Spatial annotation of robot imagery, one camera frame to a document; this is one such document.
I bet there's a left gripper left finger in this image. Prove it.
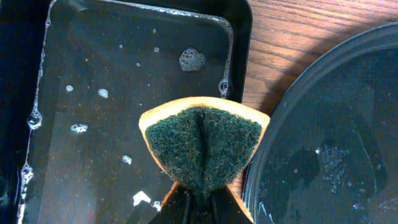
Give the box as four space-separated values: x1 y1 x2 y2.
149 183 196 224

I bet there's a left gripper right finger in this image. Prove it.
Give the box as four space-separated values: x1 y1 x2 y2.
205 185 252 224

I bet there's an orange green scrub sponge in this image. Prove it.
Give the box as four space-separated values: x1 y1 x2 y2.
139 96 270 223

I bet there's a round black tray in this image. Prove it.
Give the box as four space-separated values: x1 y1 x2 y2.
244 23 397 223

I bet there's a black rectangular tray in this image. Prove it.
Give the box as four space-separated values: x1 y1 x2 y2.
1 1 252 223

